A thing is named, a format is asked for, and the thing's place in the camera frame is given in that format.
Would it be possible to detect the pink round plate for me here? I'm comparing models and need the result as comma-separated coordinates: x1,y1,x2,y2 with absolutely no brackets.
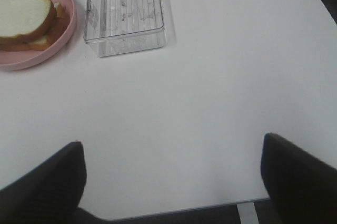
1,0,77,71

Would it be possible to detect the toast bread slice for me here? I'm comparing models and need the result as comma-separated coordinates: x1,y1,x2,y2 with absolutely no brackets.
1,0,56,45
1,2,68,52

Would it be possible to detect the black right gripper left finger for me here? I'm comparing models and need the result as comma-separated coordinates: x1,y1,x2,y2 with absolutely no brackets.
1,142,105,223

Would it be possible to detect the clear right plastic tray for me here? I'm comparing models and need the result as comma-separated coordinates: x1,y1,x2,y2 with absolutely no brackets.
84,0,166,57

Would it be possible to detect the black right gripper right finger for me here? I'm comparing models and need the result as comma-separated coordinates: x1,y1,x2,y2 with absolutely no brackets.
260,133,336,223

